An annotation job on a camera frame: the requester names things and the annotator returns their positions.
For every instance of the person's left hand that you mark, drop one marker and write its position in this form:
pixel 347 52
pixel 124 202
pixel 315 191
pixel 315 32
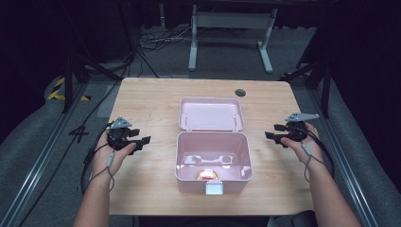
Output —
pixel 104 160

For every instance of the white metal desk frame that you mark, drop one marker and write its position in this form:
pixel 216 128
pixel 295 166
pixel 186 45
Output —
pixel 235 20

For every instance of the pink lidded storage box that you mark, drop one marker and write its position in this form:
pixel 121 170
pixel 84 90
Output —
pixel 212 148

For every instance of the black metal stand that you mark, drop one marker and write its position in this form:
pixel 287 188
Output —
pixel 74 67
pixel 317 74

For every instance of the round yellow red item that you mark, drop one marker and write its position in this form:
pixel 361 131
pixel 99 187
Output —
pixel 206 174

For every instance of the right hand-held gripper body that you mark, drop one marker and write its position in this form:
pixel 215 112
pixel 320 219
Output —
pixel 296 130

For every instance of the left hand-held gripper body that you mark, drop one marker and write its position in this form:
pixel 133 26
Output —
pixel 118 137

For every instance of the person's right hand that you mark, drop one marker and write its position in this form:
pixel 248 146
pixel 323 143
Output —
pixel 313 151

